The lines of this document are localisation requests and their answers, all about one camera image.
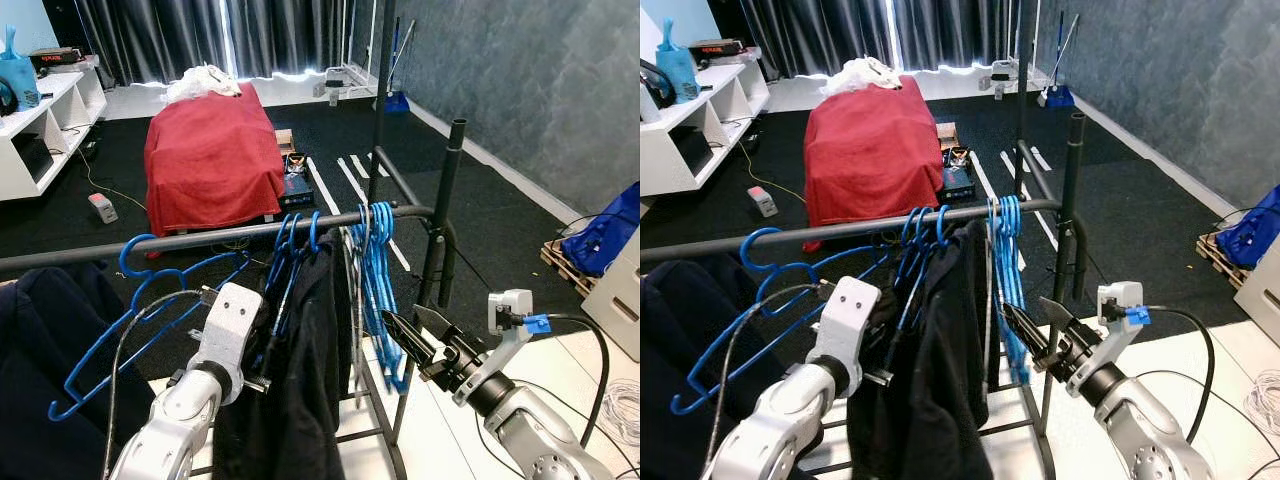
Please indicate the white shelf unit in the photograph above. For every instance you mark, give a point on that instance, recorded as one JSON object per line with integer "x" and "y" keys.
{"x": 40, "y": 105}
{"x": 700, "y": 100}

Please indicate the black hanging garment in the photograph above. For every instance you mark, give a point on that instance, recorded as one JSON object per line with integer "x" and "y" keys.
{"x": 300, "y": 400}
{"x": 930, "y": 400}

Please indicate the navy hanging garment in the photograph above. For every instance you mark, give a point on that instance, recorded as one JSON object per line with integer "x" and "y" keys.
{"x": 680, "y": 350}
{"x": 40, "y": 350}

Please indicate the white cloth pile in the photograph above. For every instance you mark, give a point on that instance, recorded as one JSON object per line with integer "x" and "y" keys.
{"x": 860, "y": 78}
{"x": 200, "y": 85}

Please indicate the black box red lettering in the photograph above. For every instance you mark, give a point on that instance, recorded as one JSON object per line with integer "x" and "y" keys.
{"x": 55, "y": 58}
{"x": 715, "y": 47}

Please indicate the wooden pallet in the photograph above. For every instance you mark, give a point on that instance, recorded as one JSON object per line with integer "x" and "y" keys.
{"x": 562, "y": 262}
{"x": 1215, "y": 255}

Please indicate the white cabinet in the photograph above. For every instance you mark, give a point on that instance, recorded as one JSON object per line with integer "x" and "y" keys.
{"x": 1262, "y": 300}
{"x": 615, "y": 300}

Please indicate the red cloth covered table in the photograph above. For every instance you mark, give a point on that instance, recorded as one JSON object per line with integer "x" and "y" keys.
{"x": 210, "y": 160}
{"x": 870, "y": 160}

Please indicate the blue plastic clothes hanger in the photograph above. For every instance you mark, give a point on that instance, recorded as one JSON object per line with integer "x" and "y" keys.
{"x": 358, "y": 225}
{"x": 912, "y": 222}
{"x": 123, "y": 258}
{"x": 993, "y": 215}
{"x": 386, "y": 218}
{"x": 315, "y": 232}
{"x": 941, "y": 228}
{"x": 283, "y": 230}
{"x": 372, "y": 220}
{"x": 1003, "y": 212}
{"x": 745, "y": 250}
{"x": 1014, "y": 212}

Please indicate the dark grey shiny curtain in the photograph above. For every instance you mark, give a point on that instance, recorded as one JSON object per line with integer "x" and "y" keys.
{"x": 150, "y": 35}
{"x": 300, "y": 35}
{"x": 810, "y": 35}
{"x": 960, "y": 30}

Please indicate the white floor device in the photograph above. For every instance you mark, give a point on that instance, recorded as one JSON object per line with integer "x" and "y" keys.
{"x": 1003, "y": 72}
{"x": 345, "y": 78}

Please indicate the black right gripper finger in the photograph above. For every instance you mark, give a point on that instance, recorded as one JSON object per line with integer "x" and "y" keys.
{"x": 1060, "y": 318}
{"x": 1028, "y": 332}
{"x": 410, "y": 340}
{"x": 438, "y": 328}

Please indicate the black blue electronic box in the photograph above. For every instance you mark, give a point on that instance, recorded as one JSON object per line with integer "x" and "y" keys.
{"x": 297, "y": 190}
{"x": 958, "y": 183}

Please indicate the light blue gift bag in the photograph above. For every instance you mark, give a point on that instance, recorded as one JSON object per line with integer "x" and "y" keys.
{"x": 678, "y": 70}
{"x": 18, "y": 80}

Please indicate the tiny cardboard box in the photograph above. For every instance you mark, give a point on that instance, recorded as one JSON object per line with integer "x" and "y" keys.
{"x": 285, "y": 140}
{"x": 947, "y": 133}

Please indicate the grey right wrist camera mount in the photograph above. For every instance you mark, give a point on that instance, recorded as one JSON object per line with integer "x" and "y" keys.
{"x": 508, "y": 305}
{"x": 1118, "y": 298}

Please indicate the black metal clothes rack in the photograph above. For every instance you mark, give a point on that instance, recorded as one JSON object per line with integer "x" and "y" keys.
{"x": 830, "y": 232}
{"x": 200, "y": 239}

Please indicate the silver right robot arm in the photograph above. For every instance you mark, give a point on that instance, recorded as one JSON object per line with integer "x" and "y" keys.
{"x": 540, "y": 440}
{"x": 1150, "y": 440}

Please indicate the white device red button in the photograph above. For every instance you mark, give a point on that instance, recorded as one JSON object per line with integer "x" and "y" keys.
{"x": 103, "y": 208}
{"x": 762, "y": 203}

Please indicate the black headphones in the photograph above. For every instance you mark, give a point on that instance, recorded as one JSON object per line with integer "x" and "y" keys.
{"x": 5, "y": 100}
{"x": 668, "y": 92}

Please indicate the large blue fabric bag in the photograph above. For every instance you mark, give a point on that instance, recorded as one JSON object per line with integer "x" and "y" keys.
{"x": 1255, "y": 235}
{"x": 605, "y": 240}

